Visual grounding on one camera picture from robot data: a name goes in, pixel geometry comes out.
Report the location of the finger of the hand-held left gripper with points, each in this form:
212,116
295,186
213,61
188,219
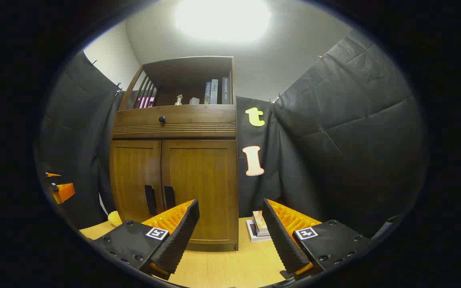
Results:
53,174
64,192

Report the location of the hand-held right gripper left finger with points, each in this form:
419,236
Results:
178,240

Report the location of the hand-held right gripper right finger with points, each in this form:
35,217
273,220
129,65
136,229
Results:
282,240

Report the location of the wooden shoe cabinet door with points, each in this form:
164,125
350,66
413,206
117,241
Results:
132,176
202,172

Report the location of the wooden double-door shoe cabinet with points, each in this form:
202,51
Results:
174,130

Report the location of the thin grey book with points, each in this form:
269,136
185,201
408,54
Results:
263,232

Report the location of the black backdrop cloth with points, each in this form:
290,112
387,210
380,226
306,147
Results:
354,140

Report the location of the wooden drawer with black knob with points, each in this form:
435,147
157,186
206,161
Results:
198,115

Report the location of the small pale bottle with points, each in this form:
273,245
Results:
179,100

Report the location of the small white box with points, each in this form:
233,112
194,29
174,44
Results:
194,101

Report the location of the blue book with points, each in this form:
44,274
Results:
207,94

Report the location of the light grey book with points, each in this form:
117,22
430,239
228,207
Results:
214,92

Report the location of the ceiling light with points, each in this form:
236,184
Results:
222,20

